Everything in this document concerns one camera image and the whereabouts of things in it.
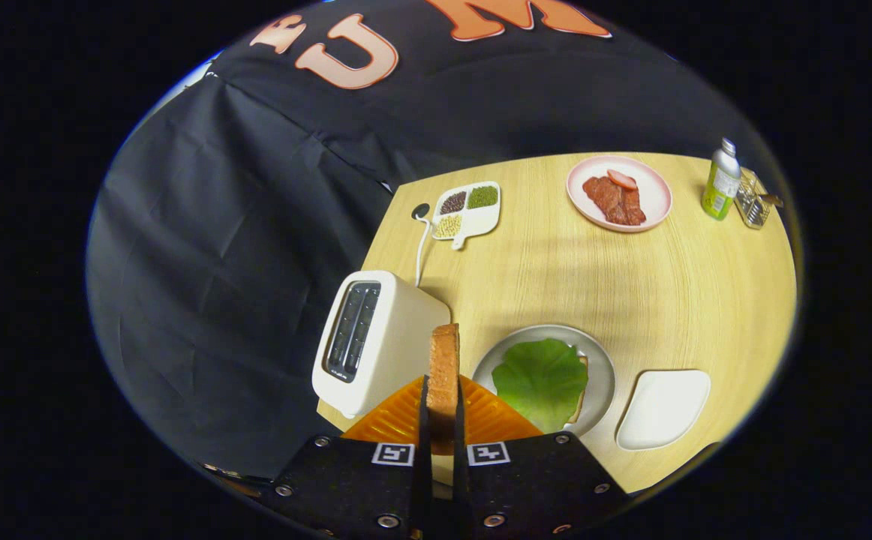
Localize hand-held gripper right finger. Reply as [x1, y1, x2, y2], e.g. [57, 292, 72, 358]
[453, 375, 632, 539]

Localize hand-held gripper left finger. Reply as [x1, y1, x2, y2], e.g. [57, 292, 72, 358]
[269, 375, 433, 539]

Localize green lettuce leaf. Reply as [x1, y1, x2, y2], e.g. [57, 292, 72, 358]
[492, 338, 589, 434]

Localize toasted bread slice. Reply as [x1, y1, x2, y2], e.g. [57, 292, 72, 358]
[427, 323, 461, 443]

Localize white sandwich bread slice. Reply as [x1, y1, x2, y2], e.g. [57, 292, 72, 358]
[570, 355, 590, 424]

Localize white round plate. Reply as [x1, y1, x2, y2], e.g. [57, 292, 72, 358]
[471, 324, 616, 438]

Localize white rounded square dish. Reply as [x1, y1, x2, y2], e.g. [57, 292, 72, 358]
[615, 369, 711, 452]

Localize white toaster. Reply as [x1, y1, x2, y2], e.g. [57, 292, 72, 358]
[311, 270, 452, 419]

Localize white divided snack dish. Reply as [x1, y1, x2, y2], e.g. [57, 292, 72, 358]
[431, 181, 502, 251]

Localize red-brown meat slices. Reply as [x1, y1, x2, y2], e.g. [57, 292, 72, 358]
[582, 175, 647, 227]

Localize pink round plate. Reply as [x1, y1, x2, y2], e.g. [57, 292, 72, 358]
[566, 155, 673, 233]

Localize green label metal bottle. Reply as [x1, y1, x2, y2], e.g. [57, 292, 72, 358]
[701, 137, 742, 221]

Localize white toaster cable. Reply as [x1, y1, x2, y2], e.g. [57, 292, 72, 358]
[411, 204, 434, 288]

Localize small wire basket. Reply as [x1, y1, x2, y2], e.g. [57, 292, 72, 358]
[734, 169, 784, 230]

